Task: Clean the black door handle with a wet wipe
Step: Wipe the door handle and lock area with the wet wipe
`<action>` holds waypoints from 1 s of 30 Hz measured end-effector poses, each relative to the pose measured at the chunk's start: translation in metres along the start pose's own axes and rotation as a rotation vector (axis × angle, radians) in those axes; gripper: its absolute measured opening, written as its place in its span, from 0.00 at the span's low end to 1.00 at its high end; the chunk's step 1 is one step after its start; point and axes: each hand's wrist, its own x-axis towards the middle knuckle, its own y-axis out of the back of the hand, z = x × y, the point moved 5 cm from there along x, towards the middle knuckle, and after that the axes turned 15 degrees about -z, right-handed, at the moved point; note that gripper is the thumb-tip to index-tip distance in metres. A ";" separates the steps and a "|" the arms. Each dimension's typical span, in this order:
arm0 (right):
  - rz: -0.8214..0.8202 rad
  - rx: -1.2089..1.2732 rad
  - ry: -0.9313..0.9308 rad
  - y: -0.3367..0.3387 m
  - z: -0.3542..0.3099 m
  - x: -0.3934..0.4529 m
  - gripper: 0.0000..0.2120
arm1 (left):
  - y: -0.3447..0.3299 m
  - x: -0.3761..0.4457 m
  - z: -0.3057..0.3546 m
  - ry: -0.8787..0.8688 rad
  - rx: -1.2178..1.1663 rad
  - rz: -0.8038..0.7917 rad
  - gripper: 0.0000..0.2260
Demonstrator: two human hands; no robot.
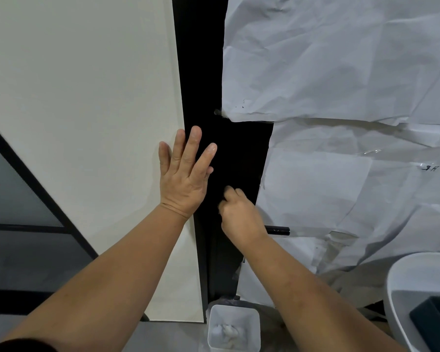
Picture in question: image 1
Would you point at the person's right hand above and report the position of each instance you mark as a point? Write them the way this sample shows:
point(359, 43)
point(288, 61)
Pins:
point(242, 221)

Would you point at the person's left hand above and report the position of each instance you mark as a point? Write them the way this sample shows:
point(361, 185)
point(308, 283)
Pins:
point(181, 190)

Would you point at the person's left middle finger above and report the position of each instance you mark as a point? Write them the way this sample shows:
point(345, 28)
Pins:
point(190, 150)

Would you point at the person's right fingers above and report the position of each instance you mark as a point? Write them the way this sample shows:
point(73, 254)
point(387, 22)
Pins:
point(233, 196)

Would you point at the person's left little finger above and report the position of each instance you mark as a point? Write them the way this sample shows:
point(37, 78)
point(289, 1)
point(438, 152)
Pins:
point(164, 157)

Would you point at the person's left thumb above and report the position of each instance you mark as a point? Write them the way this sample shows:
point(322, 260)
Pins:
point(208, 174)

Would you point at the person's left forearm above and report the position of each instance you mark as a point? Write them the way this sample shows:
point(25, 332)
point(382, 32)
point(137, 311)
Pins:
point(106, 285)

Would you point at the person's right forearm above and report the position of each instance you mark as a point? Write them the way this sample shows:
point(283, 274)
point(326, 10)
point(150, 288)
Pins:
point(308, 300)

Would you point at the taped white paper sheet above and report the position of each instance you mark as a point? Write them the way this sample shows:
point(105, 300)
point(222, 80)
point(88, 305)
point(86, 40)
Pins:
point(352, 194)

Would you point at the white square plastic container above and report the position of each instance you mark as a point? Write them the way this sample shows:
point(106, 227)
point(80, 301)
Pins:
point(214, 322)

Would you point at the white filler paste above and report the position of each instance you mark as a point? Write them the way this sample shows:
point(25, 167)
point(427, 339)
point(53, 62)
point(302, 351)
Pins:
point(229, 335)

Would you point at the black framed glass partition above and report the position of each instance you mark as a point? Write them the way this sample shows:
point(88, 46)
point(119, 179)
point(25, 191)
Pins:
point(18, 230)

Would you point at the crumpled white paper sheet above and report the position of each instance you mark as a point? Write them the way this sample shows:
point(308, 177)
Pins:
point(333, 58)

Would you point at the white round bucket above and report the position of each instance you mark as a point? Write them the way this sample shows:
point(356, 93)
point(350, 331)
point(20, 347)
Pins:
point(414, 274)

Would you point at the dark teal box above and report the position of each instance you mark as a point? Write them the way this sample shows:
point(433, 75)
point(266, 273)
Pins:
point(434, 318)

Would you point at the black sleeve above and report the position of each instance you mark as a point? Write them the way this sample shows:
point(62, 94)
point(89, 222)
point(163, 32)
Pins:
point(18, 346)

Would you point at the black door frame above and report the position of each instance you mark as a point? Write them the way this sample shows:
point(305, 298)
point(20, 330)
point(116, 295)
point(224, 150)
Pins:
point(200, 69)

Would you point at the white wall panel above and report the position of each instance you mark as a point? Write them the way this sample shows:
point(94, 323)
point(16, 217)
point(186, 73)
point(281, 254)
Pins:
point(84, 106)

